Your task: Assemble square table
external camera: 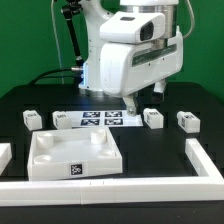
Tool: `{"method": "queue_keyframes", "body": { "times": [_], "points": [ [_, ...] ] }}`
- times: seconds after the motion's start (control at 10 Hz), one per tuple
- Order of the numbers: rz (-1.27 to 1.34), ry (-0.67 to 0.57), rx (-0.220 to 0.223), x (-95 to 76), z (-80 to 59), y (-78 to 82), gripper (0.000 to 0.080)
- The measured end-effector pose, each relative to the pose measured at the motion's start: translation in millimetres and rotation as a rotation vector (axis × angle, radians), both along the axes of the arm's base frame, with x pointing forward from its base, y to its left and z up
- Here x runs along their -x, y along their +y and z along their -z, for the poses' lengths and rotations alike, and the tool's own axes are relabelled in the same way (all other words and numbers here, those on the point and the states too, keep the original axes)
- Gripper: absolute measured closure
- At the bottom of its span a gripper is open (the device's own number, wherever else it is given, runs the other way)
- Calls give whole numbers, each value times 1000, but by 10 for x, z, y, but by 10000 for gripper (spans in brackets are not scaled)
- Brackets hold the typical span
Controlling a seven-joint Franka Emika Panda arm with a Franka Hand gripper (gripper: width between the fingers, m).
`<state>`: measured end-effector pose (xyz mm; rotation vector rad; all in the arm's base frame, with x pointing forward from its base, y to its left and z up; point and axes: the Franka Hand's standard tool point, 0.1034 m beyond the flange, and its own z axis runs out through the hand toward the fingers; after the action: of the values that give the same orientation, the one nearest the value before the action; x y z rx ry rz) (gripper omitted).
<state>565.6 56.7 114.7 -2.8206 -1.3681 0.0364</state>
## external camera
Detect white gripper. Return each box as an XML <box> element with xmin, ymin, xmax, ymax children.
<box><xmin>100</xmin><ymin>31</ymin><xmax>183</xmax><ymax>116</ymax></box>

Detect white square table top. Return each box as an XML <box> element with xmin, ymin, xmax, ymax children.
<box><xmin>27</xmin><ymin>127</ymin><xmax>123</xmax><ymax>181</ymax></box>

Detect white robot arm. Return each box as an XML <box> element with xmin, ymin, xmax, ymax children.
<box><xmin>80</xmin><ymin>0</ymin><xmax>183</xmax><ymax>116</ymax></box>

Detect white marker sheet with tags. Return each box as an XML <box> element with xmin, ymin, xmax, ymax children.
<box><xmin>66</xmin><ymin>110</ymin><xmax>143</xmax><ymax>128</ymax></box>

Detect white L-shaped obstacle fence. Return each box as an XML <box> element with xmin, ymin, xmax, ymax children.
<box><xmin>0</xmin><ymin>138</ymin><xmax>224</xmax><ymax>206</ymax></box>

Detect white block at left edge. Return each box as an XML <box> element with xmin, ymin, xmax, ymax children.
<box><xmin>0</xmin><ymin>143</ymin><xmax>12</xmax><ymax>175</ymax></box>

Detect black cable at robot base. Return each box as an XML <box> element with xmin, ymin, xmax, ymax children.
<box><xmin>29</xmin><ymin>67</ymin><xmax>84</xmax><ymax>86</ymax></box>

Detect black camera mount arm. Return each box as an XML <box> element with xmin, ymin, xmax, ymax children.
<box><xmin>61</xmin><ymin>0</ymin><xmax>84</xmax><ymax>67</ymax></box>

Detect grey thin cable left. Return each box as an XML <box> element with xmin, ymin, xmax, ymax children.
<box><xmin>50</xmin><ymin>0</ymin><xmax>65</xmax><ymax>85</ymax></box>

